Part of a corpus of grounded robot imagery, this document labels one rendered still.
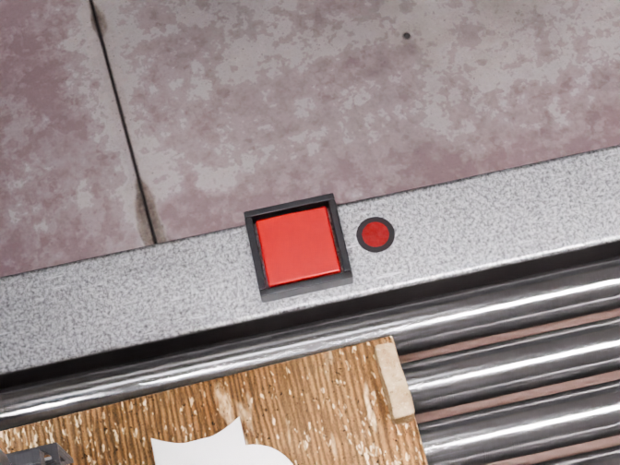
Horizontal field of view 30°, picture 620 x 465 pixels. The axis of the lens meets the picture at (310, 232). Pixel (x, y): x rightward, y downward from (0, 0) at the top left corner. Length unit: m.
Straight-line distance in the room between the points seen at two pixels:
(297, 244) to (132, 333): 0.15
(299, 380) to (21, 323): 0.24
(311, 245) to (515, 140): 1.12
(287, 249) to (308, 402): 0.13
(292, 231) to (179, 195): 1.07
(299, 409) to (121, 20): 1.39
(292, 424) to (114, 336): 0.17
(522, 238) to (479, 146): 1.06
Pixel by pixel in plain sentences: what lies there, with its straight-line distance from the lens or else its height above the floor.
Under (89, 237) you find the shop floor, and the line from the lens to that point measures 2.01.
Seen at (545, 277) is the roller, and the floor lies 0.92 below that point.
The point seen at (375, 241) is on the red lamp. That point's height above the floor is 0.92.
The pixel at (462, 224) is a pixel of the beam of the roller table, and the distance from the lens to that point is 0.96.
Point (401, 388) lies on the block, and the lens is 0.87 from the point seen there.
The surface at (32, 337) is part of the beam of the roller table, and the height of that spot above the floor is 0.92.
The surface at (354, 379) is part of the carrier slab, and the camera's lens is 0.90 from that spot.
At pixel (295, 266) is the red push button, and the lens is 0.94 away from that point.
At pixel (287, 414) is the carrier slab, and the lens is 0.89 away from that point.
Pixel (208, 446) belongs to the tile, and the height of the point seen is 0.95.
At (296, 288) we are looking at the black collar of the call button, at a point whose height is 0.93.
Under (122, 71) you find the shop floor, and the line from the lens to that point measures 2.14.
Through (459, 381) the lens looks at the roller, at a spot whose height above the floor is 0.92.
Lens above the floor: 1.80
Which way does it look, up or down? 68 degrees down
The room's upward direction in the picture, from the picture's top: 8 degrees counter-clockwise
